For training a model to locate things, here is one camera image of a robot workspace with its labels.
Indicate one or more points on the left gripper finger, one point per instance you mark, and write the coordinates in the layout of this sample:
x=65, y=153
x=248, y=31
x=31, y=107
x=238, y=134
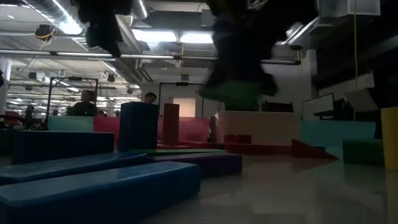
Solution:
x=107, y=46

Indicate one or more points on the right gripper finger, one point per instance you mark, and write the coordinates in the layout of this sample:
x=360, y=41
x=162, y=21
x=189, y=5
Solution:
x=269, y=84
x=211, y=84

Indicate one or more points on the pink cylinder block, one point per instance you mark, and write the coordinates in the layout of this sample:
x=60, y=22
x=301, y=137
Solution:
x=171, y=124

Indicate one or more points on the blue cube block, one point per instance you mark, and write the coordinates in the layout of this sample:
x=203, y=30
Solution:
x=138, y=124

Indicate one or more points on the yellow cylinder block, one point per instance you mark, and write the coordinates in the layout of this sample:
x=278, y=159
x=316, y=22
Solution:
x=390, y=140

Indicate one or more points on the black monitor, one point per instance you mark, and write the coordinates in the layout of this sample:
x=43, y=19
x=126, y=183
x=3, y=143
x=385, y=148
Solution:
x=276, y=106

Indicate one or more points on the white plastic bin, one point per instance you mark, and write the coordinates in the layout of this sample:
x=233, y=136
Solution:
x=264, y=127

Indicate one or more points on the grey ceiling box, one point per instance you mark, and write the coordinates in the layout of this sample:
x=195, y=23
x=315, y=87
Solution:
x=205, y=17

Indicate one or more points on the large pink plastic bin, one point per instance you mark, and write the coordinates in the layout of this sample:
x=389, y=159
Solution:
x=192, y=129

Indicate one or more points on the white board panel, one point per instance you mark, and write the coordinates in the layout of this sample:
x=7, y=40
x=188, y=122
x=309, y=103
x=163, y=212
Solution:
x=318, y=105

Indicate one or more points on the person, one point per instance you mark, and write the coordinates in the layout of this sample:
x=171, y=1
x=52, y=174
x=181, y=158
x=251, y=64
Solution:
x=29, y=113
x=150, y=97
x=84, y=107

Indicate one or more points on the small pink plastic bin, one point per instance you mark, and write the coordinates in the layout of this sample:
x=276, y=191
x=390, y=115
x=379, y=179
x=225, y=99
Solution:
x=105, y=124

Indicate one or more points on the purple flat block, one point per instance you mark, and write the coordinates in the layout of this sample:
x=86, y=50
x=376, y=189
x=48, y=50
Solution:
x=211, y=163

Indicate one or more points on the large teal plastic bin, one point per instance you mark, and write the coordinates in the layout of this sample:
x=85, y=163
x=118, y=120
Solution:
x=335, y=132

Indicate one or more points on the small teal plastic bin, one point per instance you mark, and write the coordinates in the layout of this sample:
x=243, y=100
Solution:
x=70, y=123

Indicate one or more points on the white pillar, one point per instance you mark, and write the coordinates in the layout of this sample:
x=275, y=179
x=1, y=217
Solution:
x=4, y=84

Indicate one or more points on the white glossy table mat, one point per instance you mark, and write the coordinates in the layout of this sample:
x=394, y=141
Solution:
x=280, y=193

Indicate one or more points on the white ceiling unit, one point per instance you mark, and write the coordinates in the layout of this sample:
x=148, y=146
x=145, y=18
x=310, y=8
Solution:
x=348, y=7

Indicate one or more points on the red chair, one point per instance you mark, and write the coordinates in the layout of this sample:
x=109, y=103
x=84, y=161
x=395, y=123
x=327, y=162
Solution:
x=12, y=117

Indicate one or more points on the black metal frame stand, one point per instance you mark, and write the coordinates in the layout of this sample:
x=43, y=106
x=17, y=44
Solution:
x=182, y=83
x=50, y=99

